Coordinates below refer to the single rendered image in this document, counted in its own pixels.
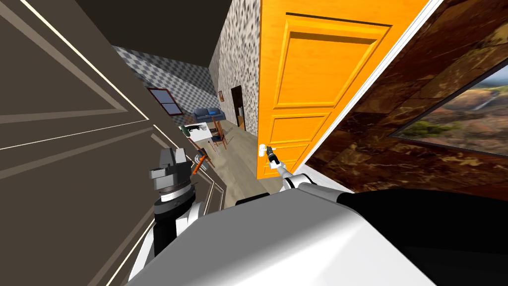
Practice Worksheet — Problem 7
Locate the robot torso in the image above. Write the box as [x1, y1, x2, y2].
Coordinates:
[126, 188, 437, 286]

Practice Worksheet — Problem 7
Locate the dark-framed window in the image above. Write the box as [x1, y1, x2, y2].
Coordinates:
[147, 87, 185, 117]

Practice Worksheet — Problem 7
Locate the blue sofa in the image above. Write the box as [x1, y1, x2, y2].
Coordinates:
[193, 107, 226, 124]

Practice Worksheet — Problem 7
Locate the orange panelled door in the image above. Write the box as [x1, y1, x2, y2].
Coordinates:
[256, 0, 432, 181]

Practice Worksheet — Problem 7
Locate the orange wooden chair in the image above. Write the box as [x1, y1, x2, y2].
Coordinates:
[210, 116, 230, 150]
[190, 146, 216, 175]

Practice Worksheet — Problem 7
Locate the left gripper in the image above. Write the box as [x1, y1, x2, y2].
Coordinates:
[149, 147, 193, 191]

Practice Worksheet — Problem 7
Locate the landscape picture on wall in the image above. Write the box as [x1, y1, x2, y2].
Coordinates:
[388, 61, 508, 156]

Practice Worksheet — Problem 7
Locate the white table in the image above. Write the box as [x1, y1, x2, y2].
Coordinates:
[179, 122, 213, 142]

